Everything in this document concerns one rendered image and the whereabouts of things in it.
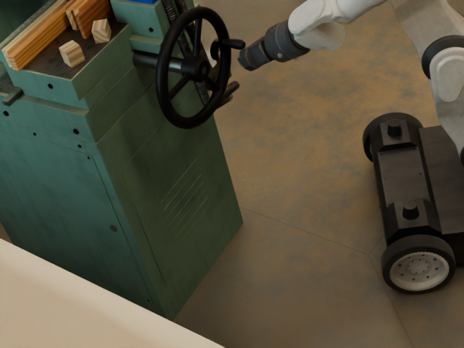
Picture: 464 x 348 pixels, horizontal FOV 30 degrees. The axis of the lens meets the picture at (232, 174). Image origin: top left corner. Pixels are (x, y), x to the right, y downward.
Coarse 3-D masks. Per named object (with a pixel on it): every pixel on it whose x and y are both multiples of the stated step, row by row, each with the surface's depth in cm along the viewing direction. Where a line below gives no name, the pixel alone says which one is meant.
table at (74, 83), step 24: (120, 24) 208; (48, 48) 206; (96, 48) 202; (120, 48) 206; (144, 48) 207; (24, 72) 202; (48, 72) 199; (72, 72) 196; (96, 72) 201; (72, 96) 198
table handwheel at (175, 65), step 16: (192, 16) 196; (208, 16) 201; (176, 32) 192; (224, 32) 209; (160, 48) 192; (224, 48) 212; (144, 64) 210; (160, 64) 191; (176, 64) 204; (192, 64) 201; (208, 64) 204; (224, 64) 213; (160, 80) 192; (192, 80) 203; (208, 80) 208; (224, 80) 214; (160, 96) 194; (176, 112) 199; (208, 112) 211
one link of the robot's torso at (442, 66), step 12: (456, 48) 212; (432, 60) 214; (444, 60) 213; (456, 60) 212; (432, 72) 216; (444, 72) 215; (456, 72) 215; (432, 84) 219; (444, 84) 217; (456, 84) 217; (432, 96) 226; (444, 96) 220; (456, 96) 220; (444, 108) 226; (456, 108) 226; (444, 120) 231; (456, 120) 231; (456, 132) 234; (456, 144) 237
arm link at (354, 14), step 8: (344, 0) 180; (352, 0) 179; (360, 0) 178; (368, 0) 177; (376, 0) 177; (384, 0) 177; (344, 8) 181; (352, 8) 180; (360, 8) 180; (368, 8) 180; (352, 16) 182
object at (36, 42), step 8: (64, 8) 211; (56, 16) 209; (64, 16) 210; (48, 24) 207; (56, 24) 208; (64, 24) 211; (40, 32) 205; (48, 32) 207; (56, 32) 209; (32, 40) 203; (40, 40) 205; (48, 40) 207; (16, 48) 202; (24, 48) 201; (32, 48) 204; (40, 48) 206; (8, 56) 200; (16, 56) 200; (24, 56) 202; (32, 56) 204; (16, 64) 200; (24, 64) 202
